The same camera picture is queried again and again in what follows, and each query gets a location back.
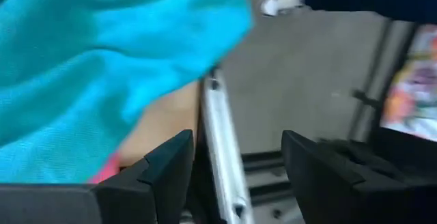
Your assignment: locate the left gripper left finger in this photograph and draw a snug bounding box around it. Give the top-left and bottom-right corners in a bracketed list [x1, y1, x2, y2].
[91, 129, 195, 224]

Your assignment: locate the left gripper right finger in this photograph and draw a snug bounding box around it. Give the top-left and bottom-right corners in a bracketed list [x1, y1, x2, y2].
[281, 129, 437, 224]

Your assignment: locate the pink microfiber towel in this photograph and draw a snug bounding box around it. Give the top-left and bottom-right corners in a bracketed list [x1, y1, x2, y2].
[88, 152, 122, 184]

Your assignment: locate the blue microfiber towel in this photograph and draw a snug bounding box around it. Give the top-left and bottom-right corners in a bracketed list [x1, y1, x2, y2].
[0, 0, 254, 184]

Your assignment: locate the screen with colourful picture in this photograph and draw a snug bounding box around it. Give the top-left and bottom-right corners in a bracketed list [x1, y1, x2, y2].
[380, 23, 437, 143]

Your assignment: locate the person's white shoe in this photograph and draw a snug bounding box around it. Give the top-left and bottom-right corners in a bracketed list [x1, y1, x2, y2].
[259, 0, 306, 17]

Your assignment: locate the silver aluminium frame rail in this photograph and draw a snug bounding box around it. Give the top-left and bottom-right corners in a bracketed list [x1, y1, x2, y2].
[199, 67, 256, 224]

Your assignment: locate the black metal post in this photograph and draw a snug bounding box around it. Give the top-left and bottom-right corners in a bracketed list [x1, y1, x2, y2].
[347, 20, 394, 141]

